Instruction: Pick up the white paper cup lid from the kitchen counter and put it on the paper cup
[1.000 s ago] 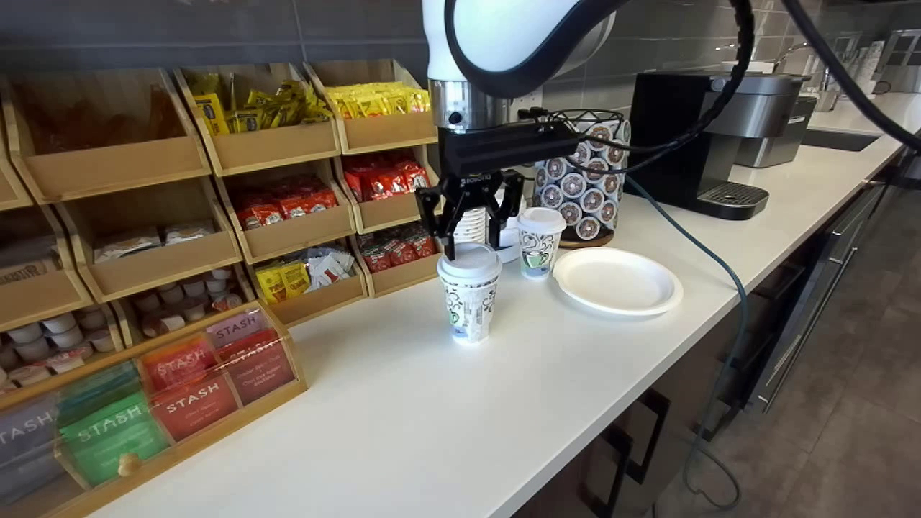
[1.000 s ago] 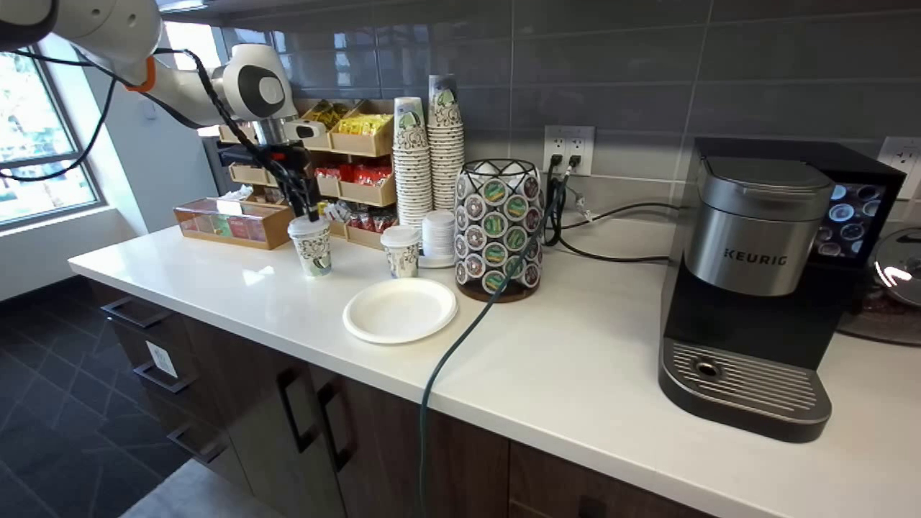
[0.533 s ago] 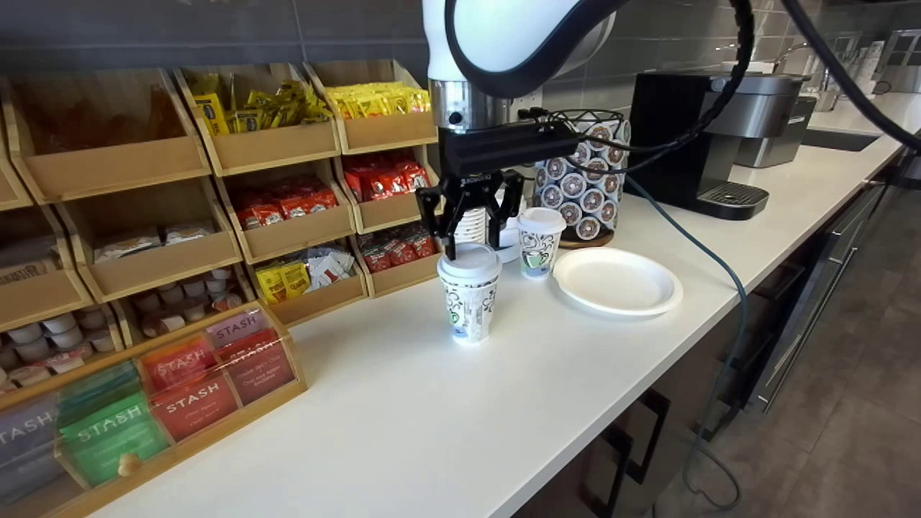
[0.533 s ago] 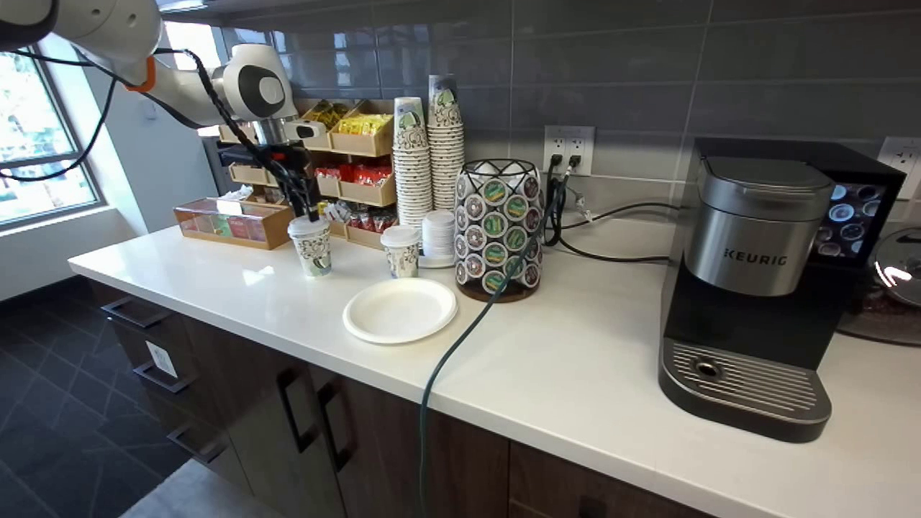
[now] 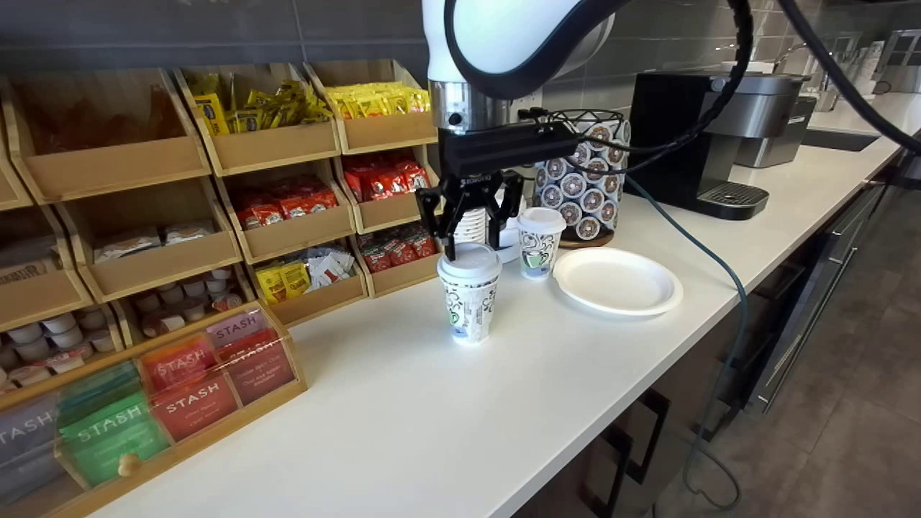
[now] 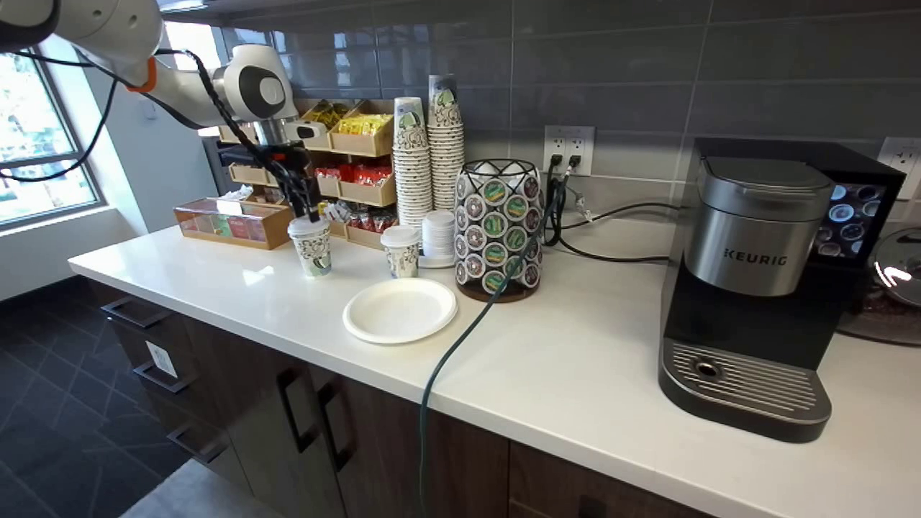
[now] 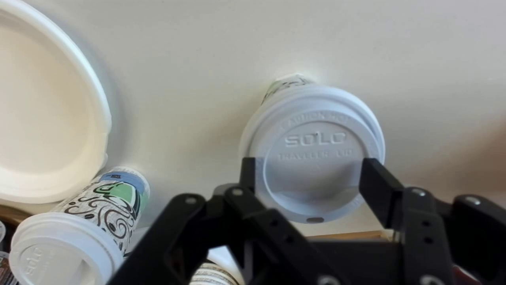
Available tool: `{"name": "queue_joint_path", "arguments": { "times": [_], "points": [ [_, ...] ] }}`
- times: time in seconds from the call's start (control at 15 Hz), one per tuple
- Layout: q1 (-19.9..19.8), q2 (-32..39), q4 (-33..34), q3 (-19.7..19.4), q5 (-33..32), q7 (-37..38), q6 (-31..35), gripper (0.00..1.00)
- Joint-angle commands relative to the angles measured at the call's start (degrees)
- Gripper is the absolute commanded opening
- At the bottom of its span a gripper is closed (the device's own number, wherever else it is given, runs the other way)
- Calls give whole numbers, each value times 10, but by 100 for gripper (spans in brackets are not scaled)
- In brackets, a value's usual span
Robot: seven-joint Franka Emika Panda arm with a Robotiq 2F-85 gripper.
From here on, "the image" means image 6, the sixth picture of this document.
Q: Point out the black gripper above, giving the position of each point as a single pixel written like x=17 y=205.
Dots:
x=295 y=169

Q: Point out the white paper cup lid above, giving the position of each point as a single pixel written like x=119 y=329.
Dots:
x=309 y=227

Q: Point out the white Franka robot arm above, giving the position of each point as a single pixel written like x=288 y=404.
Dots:
x=103 y=30

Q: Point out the patterned open paper cup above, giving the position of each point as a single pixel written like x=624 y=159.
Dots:
x=311 y=257

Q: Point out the small lidded paper cup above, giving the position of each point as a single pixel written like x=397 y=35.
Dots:
x=400 y=253

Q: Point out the shorter paper cup stack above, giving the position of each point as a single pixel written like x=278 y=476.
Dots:
x=411 y=162

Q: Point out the white cup behind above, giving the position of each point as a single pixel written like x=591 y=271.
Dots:
x=437 y=237

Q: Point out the taller paper cup stack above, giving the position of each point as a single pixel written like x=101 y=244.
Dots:
x=447 y=143

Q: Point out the wooden tea bag box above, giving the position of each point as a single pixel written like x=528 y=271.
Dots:
x=232 y=227

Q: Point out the wooden condiment organizer rack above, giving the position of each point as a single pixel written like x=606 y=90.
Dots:
x=361 y=143

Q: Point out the white paper plate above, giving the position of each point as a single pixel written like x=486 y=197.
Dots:
x=397 y=310

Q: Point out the coffee pod carousel holder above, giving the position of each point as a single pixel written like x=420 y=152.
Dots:
x=499 y=231

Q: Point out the white label sticker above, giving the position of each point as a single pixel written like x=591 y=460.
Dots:
x=161 y=359

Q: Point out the wooden base cabinet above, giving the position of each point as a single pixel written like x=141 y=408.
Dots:
x=240 y=412

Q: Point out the window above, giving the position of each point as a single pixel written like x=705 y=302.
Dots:
x=37 y=143

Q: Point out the black silver Keurig coffee machine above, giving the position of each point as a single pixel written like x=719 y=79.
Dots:
x=758 y=289

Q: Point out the shiny metal appliance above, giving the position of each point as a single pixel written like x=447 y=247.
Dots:
x=895 y=276

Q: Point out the white wall outlet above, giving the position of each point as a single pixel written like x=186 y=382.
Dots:
x=901 y=159
x=567 y=143

